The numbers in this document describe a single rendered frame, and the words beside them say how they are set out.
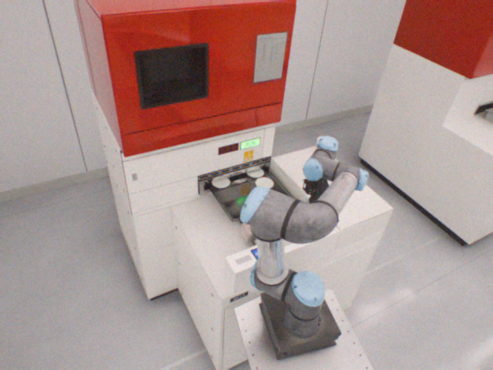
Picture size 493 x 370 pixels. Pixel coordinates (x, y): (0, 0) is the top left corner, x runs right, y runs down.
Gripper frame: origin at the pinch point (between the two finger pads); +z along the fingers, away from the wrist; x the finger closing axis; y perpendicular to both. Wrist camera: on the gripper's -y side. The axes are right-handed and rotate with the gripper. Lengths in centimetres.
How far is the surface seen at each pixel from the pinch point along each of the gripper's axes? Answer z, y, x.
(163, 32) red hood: -63, 54, 44
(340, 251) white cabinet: 32.3, -4.1, -20.3
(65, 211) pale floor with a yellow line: 111, 173, 101
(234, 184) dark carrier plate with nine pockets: 21, 52, 11
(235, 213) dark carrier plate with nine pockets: 20.7, 32.3, 21.0
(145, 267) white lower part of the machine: 71, 58, 64
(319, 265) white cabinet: 36.3, -4.1, -7.7
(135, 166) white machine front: -2, 58, 61
